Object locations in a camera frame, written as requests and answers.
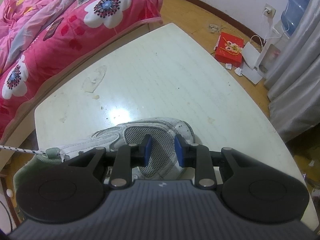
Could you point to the white paper bag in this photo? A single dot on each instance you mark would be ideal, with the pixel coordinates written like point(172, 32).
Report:
point(250, 54)

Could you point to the red gift box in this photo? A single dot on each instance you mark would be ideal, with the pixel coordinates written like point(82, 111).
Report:
point(228, 49)

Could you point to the grey curtain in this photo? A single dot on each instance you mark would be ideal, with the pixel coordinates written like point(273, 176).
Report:
point(293, 82)

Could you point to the white water dispenser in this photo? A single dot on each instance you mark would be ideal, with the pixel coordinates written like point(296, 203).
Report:
point(275, 43)

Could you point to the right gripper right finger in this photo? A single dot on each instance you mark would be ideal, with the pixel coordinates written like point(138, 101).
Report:
point(198, 157)

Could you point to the white wall socket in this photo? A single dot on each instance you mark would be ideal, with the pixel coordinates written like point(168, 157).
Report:
point(269, 11)

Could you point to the blue water bottle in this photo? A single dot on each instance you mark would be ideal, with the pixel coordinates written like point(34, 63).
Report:
point(292, 15)

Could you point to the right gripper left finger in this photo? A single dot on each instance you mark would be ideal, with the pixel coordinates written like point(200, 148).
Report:
point(128, 157)

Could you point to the white mint sneaker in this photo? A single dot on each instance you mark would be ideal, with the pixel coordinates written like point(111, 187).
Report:
point(163, 163)

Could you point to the black phone on bed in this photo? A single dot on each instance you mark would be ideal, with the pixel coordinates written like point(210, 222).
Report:
point(52, 29)

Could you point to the white black speckled shoelace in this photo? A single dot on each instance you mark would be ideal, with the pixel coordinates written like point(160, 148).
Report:
point(22, 150)

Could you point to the white ball on floor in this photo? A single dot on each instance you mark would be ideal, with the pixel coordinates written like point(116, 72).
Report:
point(9, 193)

